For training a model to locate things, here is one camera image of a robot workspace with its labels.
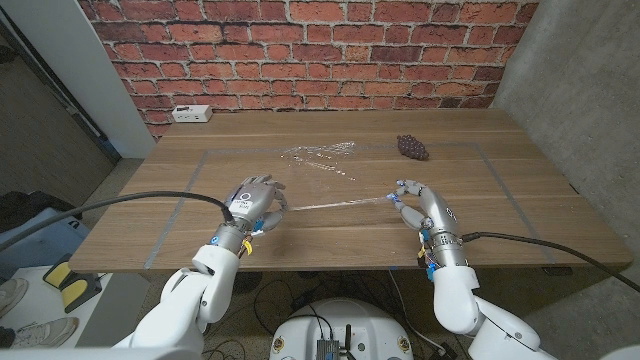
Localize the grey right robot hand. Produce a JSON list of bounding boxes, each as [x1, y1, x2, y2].
[[389, 178, 470, 282]]

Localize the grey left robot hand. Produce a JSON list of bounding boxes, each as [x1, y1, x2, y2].
[[208, 174, 290, 259]]

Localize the clear plastic wrap sheet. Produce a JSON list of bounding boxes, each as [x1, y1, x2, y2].
[[277, 140, 401, 213]]

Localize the purple toy grapes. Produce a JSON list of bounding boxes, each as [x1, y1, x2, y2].
[[396, 134, 430, 162]]

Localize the round black floor object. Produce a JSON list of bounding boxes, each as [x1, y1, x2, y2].
[[239, 271, 264, 296]]

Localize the white power strip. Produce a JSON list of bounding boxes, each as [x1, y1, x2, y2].
[[171, 104, 214, 124]]

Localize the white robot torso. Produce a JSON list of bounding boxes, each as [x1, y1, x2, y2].
[[268, 298, 415, 360]]

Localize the red brick printed backdrop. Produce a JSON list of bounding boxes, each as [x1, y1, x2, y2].
[[77, 0, 541, 139]]

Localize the yellow and black foot pedal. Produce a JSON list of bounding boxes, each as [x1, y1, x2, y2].
[[42, 253, 104, 314]]

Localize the dark grey door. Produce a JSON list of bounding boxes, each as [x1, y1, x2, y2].
[[0, 19, 121, 211]]

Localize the white sneaker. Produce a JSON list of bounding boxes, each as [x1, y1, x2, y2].
[[0, 277, 30, 317], [10, 316, 80, 350]]

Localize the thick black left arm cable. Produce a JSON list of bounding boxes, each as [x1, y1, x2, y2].
[[0, 191, 236, 251]]

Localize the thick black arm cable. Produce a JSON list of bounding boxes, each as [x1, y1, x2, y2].
[[462, 231, 640, 294], [0, 191, 236, 251]]

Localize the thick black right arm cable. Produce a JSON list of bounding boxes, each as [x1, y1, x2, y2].
[[462, 231, 640, 294]]

